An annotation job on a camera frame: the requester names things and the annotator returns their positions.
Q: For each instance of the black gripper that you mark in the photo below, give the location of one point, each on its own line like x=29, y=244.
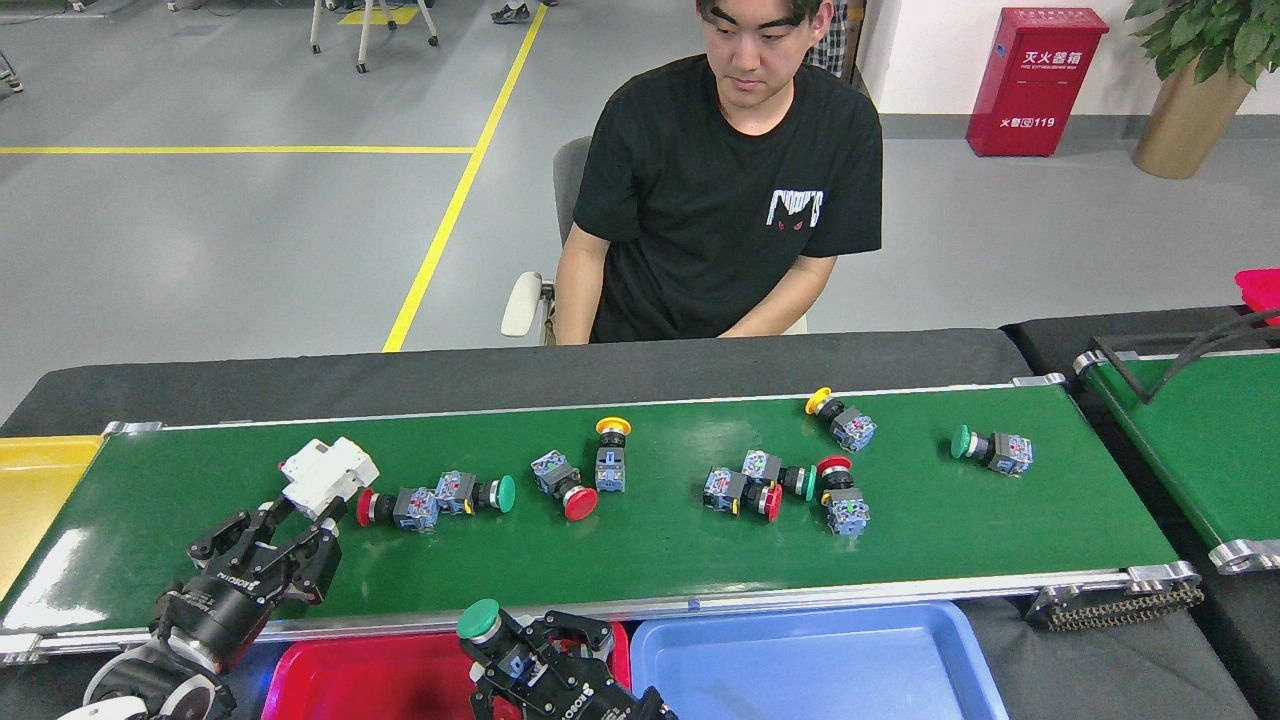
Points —
x=215, y=615
x=610, y=705

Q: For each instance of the white circuit breaker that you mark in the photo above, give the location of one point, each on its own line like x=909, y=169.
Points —
x=328, y=472

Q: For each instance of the person's left forearm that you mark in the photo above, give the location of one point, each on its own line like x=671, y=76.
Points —
x=790, y=300

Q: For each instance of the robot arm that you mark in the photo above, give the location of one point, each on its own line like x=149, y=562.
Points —
x=150, y=690

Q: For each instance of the green conveyor belt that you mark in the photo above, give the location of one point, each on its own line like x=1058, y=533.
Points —
x=1200, y=450
x=650, y=560

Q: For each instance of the red plastic tray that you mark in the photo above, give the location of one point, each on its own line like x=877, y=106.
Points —
x=370, y=680

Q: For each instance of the yellow plastic tray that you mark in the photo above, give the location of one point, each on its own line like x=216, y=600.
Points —
x=40, y=500

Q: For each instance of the blue plastic tray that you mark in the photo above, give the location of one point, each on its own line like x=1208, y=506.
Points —
x=800, y=670

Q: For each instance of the person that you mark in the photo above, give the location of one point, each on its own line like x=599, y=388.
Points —
x=835, y=45
x=510, y=12
x=680, y=220

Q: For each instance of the grey office chair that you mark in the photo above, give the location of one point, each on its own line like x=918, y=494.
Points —
x=570, y=180

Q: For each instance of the white stand on wheels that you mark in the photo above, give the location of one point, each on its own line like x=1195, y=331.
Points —
x=364, y=30

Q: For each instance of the red fire extinguisher box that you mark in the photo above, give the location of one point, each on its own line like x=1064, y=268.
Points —
x=1035, y=90

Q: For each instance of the red plastic container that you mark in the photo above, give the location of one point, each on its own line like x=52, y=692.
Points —
x=1260, y=288

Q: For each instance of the potted plant in gold pot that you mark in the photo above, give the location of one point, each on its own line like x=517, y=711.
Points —
x=1190, y=120

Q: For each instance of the red push button switch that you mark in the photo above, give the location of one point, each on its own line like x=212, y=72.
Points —
x=722, y=490
x=415, y=508
x=552, y=470
x=847, y=512

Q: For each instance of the yellow push button switch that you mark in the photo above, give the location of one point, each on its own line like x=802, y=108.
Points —
x=855, y=430
x=610, y=468

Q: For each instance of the black guide rail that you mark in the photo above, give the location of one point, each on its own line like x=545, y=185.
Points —
x=1122, y=373

